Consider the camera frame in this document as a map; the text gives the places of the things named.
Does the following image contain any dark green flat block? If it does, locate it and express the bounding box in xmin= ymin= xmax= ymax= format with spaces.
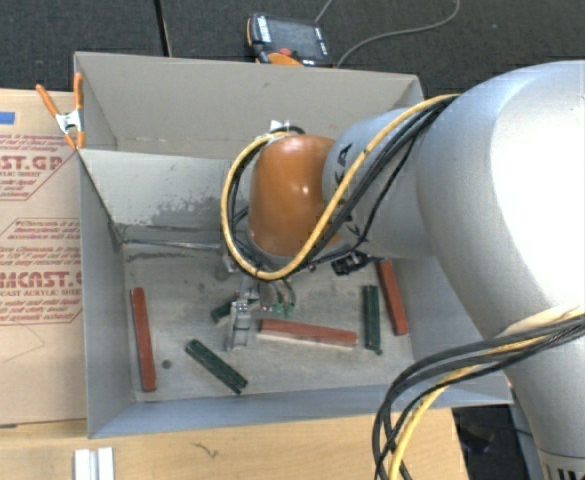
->
xmin=209 ymin=297 xmax=237 ymax=325
xmin=184 ymin=338 xmax=250 ymax=396
xmin=361 ymin=284 xmax=384 ymax=356

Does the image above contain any red-brown flat block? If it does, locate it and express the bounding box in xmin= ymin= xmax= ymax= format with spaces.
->
xmin=256 ymin=317 xmax=359 ymax=352
xmin=129 ymin=287 xmax=159 ymax=394
xmin=375 ymin=259 xmax=410 ymax=337

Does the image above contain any brown cardboard board red print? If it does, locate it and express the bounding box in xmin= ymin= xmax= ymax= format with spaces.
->
xmin=0 ymin=86 xmax=89 ymax=430

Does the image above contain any black cylinder on white bracket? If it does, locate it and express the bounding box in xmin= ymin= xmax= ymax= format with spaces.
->
xmin=330 ymin=250 xmax=369 ymax=277

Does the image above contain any grey metal bin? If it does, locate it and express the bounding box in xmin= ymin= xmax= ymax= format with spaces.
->
xmin=73 ymin=51 xmax=514 ymax=440

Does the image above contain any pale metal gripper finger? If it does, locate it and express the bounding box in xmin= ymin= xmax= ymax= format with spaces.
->
xmin=224 ymin=301 xmax=242 ymax=352
xmin=239 ymin=301 xmax=252 ymax=349

